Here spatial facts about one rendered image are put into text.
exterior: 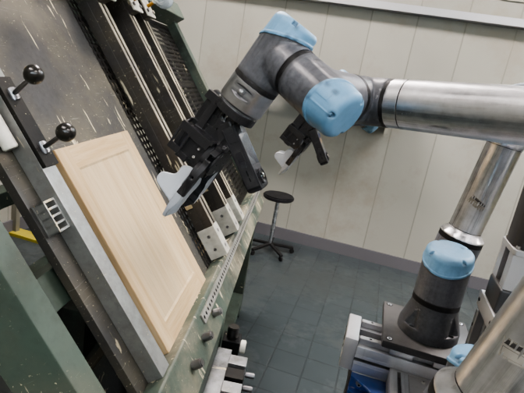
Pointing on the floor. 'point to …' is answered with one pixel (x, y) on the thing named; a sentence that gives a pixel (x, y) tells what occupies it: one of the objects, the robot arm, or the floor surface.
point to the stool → (274, 221)
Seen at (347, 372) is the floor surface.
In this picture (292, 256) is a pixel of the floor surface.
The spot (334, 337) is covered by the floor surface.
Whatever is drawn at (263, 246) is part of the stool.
